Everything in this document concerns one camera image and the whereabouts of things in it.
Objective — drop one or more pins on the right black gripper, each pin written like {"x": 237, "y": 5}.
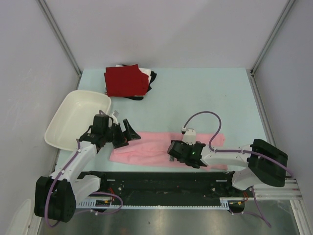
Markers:
{"x": 184, "y": 144}

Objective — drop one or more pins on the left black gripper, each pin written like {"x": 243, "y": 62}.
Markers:
{"x": 129, "y": 134}

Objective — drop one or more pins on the pink t shirt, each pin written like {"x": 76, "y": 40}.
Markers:
{"x": 150, "y": 150}

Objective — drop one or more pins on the white plastic bin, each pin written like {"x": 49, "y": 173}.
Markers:
{"x": 74, "y": 116}

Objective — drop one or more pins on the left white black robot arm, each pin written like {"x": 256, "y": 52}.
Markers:
{"x": 57, "y": 195}

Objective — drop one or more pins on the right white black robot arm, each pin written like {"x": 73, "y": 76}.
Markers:
{"x": 262, "y": 163}

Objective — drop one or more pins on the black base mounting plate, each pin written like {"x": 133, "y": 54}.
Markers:
{"x": 183, "y": 189}

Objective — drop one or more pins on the folded red t shirt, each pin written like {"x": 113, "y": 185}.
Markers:
{"x": 113, "y": 76}

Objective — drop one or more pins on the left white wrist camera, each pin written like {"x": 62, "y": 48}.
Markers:
{"x": 114, "y": 114}

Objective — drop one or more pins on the right aluminium side rail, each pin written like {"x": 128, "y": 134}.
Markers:
{"x": 291, "y": 189}

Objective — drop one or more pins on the left aluminium frame post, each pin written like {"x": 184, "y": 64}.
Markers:
{"x": 59, "y": 35}

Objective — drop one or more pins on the aluminium frame post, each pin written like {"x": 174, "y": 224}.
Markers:
{"x": 59, "y": 35}
{"x": 273, "y": 34}

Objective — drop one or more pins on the right aluminium frame post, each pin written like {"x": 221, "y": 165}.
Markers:
{"x": 273, "y": 34}

